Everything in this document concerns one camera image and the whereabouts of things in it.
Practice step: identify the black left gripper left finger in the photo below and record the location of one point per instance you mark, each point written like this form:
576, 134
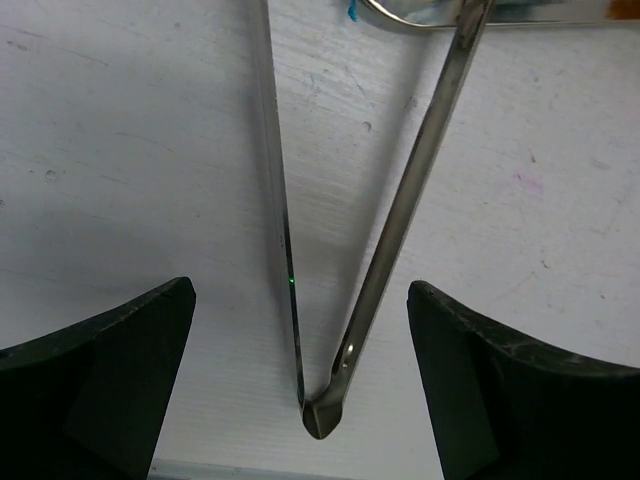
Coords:
88, 401

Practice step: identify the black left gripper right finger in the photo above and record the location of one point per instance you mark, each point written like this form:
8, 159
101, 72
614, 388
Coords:
505, 405

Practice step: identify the silver metal tongs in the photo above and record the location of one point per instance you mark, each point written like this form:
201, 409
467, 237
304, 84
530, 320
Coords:
322, 413

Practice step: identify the silver metal tray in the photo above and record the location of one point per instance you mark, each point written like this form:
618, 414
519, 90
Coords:
417, 16

